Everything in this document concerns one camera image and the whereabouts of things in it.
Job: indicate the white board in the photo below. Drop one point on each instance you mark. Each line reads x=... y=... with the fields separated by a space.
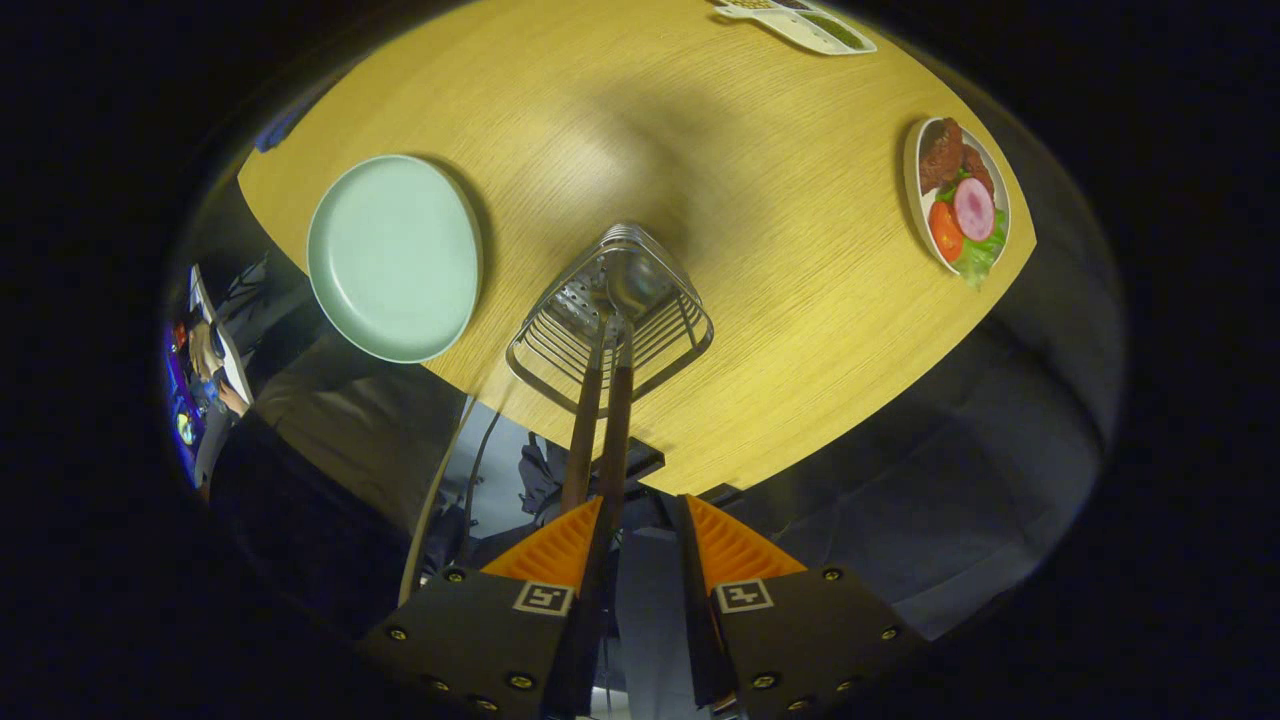
x=225 y=340

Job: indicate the blue folded cloth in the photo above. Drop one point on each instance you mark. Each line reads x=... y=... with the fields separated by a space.
x=275 y=132

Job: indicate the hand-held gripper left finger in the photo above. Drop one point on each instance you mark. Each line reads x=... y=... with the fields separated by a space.
x=585 y=620

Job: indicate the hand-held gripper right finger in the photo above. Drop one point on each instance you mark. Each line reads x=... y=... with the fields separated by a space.
x=697 y=600

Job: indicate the white divided condiment dish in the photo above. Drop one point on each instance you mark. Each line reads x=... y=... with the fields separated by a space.
x=810 y=25

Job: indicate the green round plate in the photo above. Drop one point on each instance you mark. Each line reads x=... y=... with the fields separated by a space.
x=395 y=260

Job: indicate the glowing computer monitor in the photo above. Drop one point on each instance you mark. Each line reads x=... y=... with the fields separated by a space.
x=180 y=410

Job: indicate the plate of meat and salad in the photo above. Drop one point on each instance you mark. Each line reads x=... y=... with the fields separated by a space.
x=960 y=195

